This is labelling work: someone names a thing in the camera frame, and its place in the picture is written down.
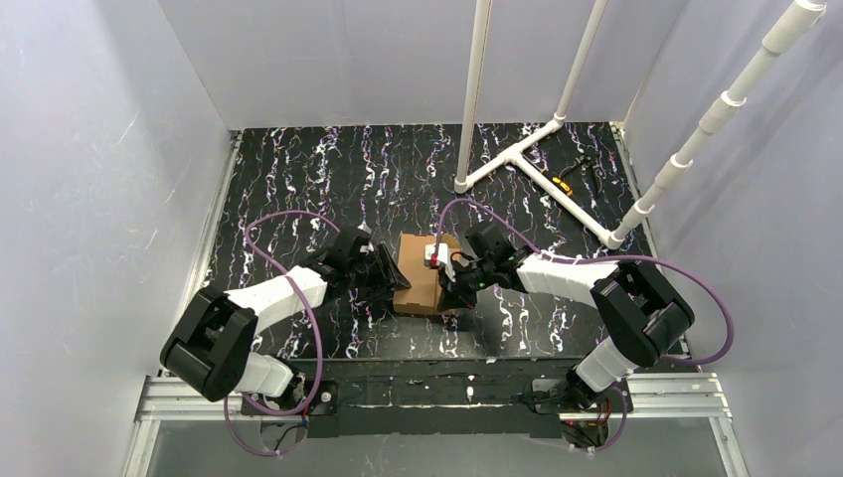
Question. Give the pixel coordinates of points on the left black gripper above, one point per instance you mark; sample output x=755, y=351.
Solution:
x=372, y=271

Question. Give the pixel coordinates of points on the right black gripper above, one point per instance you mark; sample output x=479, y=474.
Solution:
x=460, y=277

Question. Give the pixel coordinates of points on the brown cardboard box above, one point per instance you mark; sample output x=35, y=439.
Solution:
x=422, y=297

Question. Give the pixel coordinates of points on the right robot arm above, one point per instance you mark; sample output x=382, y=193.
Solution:
x=641, y=311

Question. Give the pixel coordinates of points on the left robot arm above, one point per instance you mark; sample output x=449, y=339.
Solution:
x=210, y=347

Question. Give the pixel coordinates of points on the yellow black small tool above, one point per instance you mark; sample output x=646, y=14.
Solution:
x=563, y=186

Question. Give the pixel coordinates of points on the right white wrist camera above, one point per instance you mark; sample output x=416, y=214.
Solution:
x=437, y=256

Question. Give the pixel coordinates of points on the aluminium rail frame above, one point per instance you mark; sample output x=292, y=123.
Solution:
x=418, y=396

